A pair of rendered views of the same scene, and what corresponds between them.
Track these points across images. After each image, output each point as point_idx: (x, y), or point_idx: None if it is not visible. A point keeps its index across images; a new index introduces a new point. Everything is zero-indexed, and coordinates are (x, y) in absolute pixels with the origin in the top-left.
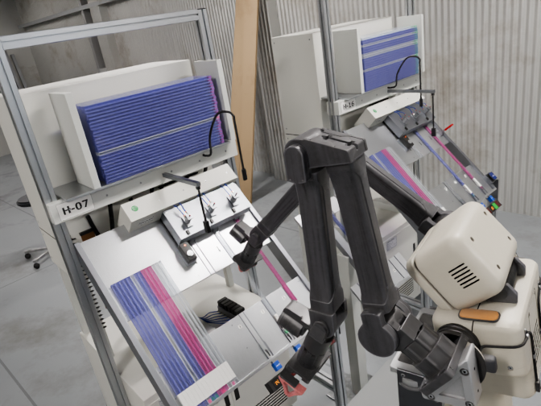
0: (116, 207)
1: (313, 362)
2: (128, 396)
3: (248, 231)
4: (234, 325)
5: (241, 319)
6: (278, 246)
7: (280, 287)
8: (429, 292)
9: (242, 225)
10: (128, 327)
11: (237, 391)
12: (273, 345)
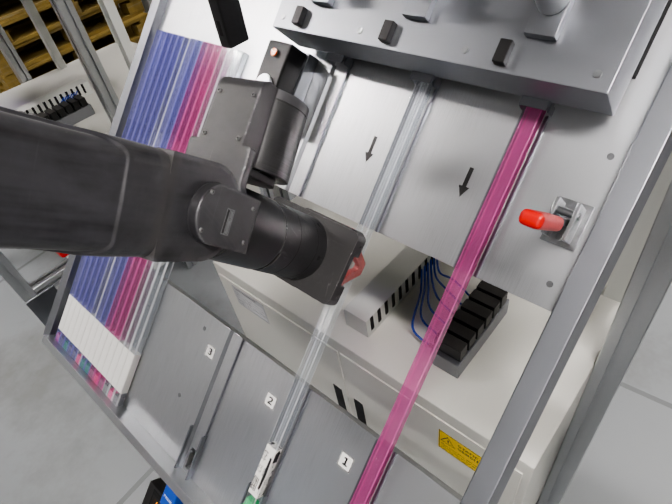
0: None
1: None
2: None
3: (206, 149)
4: (208, 334)
5: (225, 344)
6: (531, 355)
7: (371, 436)
8: None
9: (226, 108)
10: (115, 128)
11: (363, 421)
12: (210, 469)
